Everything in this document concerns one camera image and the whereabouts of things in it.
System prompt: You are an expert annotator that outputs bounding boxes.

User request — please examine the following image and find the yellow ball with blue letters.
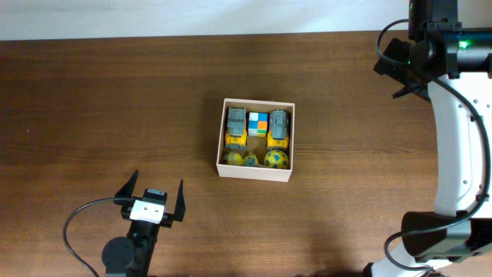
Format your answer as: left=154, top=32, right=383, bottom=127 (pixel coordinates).
left=264, top=150, right=289, bottom=169

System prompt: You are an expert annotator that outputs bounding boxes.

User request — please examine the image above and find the yellow grey dump truck toy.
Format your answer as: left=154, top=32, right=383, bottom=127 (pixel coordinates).
left=224, top=107, right=248, bottom=149

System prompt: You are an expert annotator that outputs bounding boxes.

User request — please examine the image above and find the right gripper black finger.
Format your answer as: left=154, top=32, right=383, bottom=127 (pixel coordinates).
left=392, top=82, right=431, bottom=101
left=373, top=38, right=419, bottom=87

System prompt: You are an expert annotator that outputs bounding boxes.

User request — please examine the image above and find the colourful puzzle cube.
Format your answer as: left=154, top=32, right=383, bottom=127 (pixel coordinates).
left=248, top=112, right=268, bottom=138

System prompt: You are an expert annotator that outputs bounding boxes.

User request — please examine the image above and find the yellow and grey ball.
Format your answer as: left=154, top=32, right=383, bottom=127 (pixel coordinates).
left=221, top=152, right=243, bottom=166

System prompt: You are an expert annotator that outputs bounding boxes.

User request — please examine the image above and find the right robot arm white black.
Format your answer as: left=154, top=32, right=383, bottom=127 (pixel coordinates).
left=363, top=0, right=491, bottom=277

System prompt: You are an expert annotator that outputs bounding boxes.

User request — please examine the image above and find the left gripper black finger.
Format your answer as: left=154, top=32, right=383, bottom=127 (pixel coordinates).
left=113, top=170, right=139, bottom=205
left=173, top=179, right=186, bottom=222

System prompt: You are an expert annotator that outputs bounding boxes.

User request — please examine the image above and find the white cardboard box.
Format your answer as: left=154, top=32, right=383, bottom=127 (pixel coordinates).
left=216, top=98, right=294, bottom=182

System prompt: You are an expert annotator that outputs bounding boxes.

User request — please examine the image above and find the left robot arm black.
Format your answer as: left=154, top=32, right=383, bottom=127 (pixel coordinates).
left=101, top=172, right=186, bottom=277

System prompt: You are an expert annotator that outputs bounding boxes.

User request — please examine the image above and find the yellow grey mixer truck toy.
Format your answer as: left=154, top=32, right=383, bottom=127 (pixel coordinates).
left=266, top=110, right=289, bottom=151

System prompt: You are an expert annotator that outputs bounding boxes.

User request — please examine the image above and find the yellow wooden rattle drum toy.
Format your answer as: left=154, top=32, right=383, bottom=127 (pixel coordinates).
left=243, top=152, right=265, bottom=168

